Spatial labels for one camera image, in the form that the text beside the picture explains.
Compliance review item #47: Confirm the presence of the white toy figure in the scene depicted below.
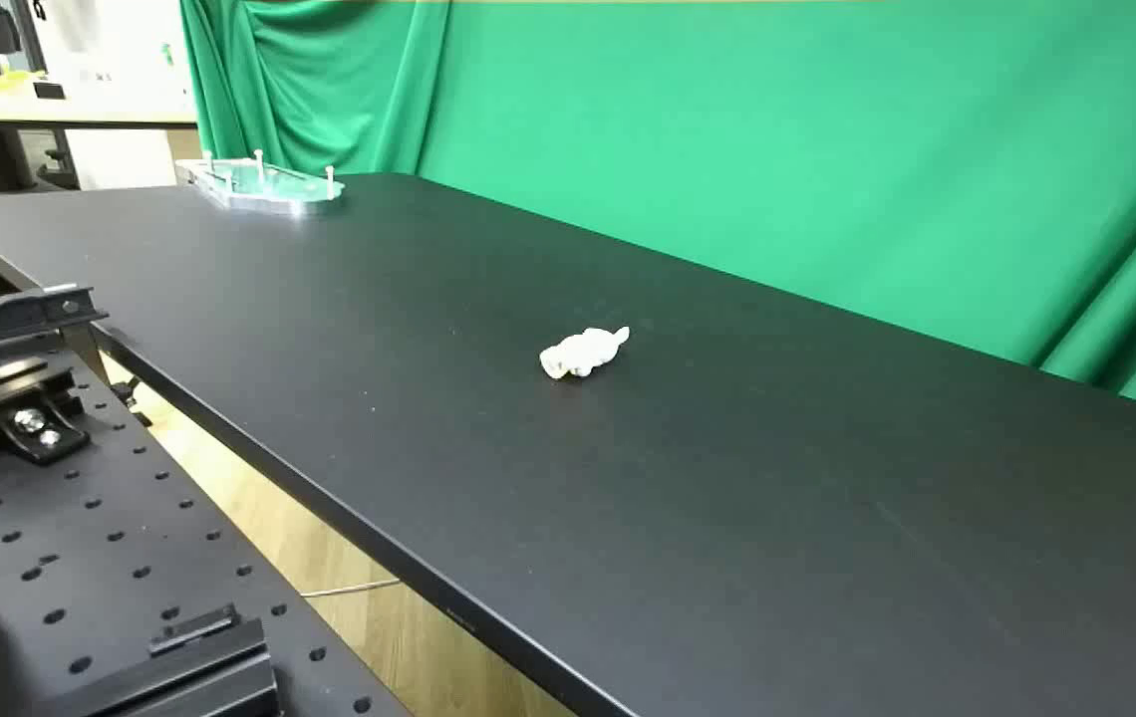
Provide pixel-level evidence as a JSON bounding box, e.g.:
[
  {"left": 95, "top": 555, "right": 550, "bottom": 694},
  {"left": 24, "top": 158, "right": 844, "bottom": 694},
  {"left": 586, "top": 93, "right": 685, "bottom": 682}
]
[{"left": 534, "top": 324, "right": 635, "bottom": 386}]

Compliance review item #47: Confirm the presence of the green curtain backdrop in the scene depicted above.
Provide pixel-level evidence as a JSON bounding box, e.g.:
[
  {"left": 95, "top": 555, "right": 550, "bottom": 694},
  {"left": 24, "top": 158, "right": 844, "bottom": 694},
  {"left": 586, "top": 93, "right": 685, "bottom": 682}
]
[{"left": 174, "top": 0, "right": 1136, "bottom": 429}]

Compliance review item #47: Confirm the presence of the clear acrylic plate with standoffs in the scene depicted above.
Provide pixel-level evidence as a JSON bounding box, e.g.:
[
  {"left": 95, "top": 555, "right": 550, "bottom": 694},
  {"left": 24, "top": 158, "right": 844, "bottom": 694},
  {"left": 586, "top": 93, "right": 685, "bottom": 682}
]
[{"left": 181, "top": 147, "right": 351, "bottom": 218}]

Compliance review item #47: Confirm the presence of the black flat bar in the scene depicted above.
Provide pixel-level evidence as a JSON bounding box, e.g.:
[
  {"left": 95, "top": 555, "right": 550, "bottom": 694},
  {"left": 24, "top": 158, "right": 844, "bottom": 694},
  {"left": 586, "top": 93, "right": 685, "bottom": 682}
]
[{"left": 39, "top": 607, "right": 285, "bottom": 717}]

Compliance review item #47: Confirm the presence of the black perforated breadboard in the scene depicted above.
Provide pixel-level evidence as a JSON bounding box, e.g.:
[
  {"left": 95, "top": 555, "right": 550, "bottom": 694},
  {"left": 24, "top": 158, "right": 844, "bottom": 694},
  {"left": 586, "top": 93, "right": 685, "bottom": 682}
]
[{"left": 0, "top": 354, "right": 410, "bottom": 717}]

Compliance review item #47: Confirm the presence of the black clamp with silver bolts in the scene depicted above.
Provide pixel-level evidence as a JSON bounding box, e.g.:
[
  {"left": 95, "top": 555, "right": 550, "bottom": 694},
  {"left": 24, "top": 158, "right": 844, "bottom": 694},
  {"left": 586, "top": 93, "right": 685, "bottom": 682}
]
[{"left": 0, "top": 396, "right": 95, "bottom": 465}]

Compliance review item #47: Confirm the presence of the white cabinet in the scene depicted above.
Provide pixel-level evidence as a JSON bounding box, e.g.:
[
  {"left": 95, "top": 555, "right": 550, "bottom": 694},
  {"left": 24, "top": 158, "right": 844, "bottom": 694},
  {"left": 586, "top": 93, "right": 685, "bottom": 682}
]
[{"left": 24, "top": 0, "right": 198, "bottom": 105}]

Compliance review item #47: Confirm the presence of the light wooden desk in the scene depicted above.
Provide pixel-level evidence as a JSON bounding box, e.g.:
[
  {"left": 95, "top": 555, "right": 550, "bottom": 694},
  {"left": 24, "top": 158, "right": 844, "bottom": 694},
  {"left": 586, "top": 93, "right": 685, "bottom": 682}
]
[{"left": 0, "top": 72, "right": 202, "bottom": 137}]

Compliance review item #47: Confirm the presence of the black metal rail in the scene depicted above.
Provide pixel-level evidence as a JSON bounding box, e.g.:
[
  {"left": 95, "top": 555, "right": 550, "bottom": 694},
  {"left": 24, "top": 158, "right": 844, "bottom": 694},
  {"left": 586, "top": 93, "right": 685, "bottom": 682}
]
[{"left": 0, "top": 281, "right": 108, "bottom": 380}]

